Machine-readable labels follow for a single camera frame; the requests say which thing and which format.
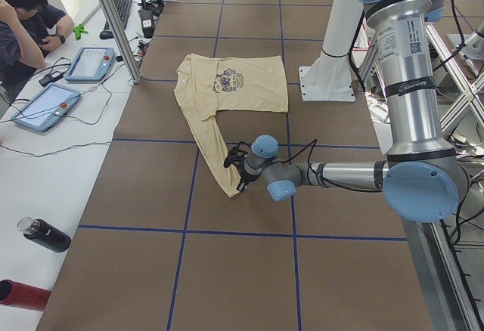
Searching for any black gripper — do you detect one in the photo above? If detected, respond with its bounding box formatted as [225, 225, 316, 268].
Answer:
[235, 159, 259, 191]

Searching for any cream long-sleeve printed t-shirt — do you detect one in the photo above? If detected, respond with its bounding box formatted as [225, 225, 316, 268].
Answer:
[174, 54, 288, 197]

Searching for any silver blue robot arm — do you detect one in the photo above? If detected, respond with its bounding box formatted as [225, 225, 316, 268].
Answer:
[225, 0, 470, 223]

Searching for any black keyboard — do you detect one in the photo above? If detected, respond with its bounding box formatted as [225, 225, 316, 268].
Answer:
[112, 0, 132, 29]

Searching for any green plastic clamp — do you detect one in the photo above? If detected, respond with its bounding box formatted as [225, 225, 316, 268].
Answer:
[73, 24, 89, 41]

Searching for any far blue teach pendant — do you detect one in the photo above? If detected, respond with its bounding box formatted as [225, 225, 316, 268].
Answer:
[64, 47, 116, 82]

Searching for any blue teach pendant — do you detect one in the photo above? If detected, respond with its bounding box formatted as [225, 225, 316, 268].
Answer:
[11, 83, 81, 132]
[64, 47, 116, 82]

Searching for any seated person in dark shirt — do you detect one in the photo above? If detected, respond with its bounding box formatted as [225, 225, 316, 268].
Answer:
[1, 0, 73, 103]

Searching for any near blue teach pendant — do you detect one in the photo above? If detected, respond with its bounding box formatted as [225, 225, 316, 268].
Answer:
[11, 83, 81, 132]

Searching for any black water bottle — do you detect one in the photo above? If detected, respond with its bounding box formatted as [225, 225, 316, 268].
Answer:
[17, 217, 71, 253]

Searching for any red water bottle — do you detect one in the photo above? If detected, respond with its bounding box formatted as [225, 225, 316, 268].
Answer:
[1, 280, 51, 311]

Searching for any wrist black camera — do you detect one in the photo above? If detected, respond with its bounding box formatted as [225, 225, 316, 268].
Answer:
[223, 141, 247, 169]

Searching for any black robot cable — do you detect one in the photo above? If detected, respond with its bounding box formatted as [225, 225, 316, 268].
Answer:
[279, 138, 330, 188]

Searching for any aluminium frame post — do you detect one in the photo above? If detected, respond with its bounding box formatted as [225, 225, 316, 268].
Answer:
[98, 0, 141, 84]

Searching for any aluminium frame rack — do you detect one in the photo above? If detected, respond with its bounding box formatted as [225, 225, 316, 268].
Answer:
[360, 18, 483, 330]

